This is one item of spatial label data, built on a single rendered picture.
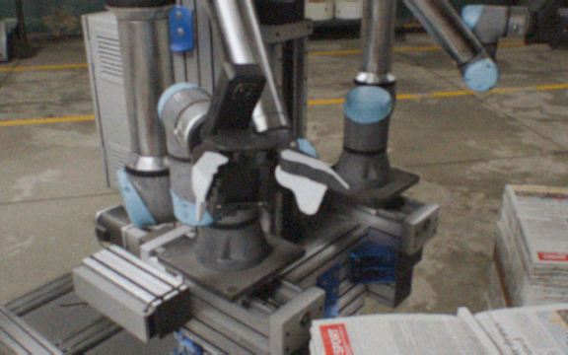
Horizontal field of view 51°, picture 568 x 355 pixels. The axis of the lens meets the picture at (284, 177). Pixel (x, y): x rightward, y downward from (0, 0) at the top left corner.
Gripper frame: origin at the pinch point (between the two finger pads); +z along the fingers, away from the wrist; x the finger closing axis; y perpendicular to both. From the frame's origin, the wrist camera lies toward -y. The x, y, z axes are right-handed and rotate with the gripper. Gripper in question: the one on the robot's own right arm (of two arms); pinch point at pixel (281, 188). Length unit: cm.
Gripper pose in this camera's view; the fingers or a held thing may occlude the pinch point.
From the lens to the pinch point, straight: 56.4
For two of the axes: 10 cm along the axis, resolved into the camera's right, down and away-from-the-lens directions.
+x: -9.1, 0.4, -4.2
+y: -1.3, 9.2, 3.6
